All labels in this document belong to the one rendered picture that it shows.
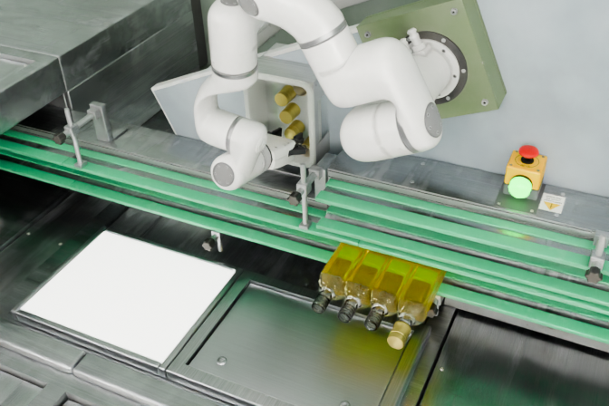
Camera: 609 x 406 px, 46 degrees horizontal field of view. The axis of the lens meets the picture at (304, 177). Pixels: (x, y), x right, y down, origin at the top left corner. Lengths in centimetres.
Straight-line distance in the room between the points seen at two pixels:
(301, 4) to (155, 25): 136
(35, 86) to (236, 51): 91
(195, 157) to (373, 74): 83
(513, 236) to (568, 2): 45
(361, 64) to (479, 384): 76
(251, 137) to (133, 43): 104
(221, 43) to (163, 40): 123
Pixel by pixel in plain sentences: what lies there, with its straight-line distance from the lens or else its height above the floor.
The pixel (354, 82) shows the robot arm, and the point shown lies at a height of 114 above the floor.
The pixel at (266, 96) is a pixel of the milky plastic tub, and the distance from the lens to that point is 171.
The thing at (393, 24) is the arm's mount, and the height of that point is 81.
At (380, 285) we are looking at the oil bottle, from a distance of 149.
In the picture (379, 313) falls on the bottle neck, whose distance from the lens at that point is 145.
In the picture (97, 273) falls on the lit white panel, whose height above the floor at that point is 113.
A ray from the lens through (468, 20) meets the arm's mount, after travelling 139.
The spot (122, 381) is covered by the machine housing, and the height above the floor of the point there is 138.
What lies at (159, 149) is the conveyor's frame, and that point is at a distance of 190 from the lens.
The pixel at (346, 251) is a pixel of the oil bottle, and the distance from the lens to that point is 156.
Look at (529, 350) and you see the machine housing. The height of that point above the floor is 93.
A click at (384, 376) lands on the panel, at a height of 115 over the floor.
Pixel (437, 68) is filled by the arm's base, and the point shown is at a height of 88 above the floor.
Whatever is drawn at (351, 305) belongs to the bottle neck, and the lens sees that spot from 147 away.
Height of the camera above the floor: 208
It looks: 47 degrees down
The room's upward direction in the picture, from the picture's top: 141 degrees counter-clockwise
